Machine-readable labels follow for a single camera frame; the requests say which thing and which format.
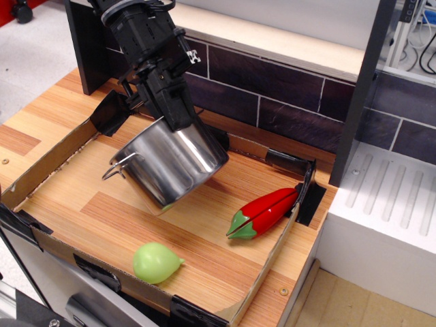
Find wooden shelf with dark frame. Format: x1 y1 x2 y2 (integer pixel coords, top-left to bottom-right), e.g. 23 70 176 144
64 0 398 188

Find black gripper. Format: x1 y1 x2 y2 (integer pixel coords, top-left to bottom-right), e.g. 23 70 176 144
108 6 201 131

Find red toy chili pepper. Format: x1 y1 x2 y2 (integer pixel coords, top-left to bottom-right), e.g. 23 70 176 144
226 188 299 240

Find stainless steel pot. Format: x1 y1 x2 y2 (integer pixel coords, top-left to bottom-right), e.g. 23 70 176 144
102 117 229 216

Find white sink drainboard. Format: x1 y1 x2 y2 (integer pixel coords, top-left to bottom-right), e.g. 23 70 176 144
316 143 435 315

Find black cables in background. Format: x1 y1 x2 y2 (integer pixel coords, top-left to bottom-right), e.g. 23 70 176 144
401 6 436 74

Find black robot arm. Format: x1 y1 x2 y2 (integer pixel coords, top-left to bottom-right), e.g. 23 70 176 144
91 1 200 131

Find green toy pear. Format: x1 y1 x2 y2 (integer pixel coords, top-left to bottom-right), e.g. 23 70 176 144
133 242 185 285

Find cardboard fence with black tape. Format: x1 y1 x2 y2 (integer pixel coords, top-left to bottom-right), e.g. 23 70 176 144
1 86 333 326

